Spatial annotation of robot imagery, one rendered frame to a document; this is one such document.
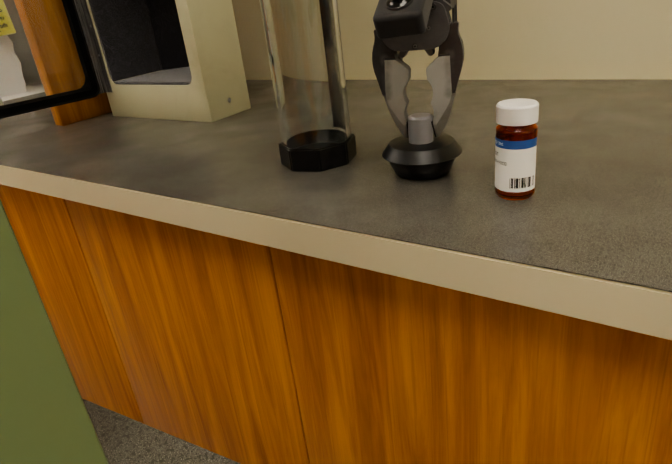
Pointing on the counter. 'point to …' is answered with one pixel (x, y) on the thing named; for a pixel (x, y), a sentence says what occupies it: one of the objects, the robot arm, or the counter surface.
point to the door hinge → (88, 25)
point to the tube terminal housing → (188, 15)
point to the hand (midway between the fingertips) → (420, 127)
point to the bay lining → (134, 15)
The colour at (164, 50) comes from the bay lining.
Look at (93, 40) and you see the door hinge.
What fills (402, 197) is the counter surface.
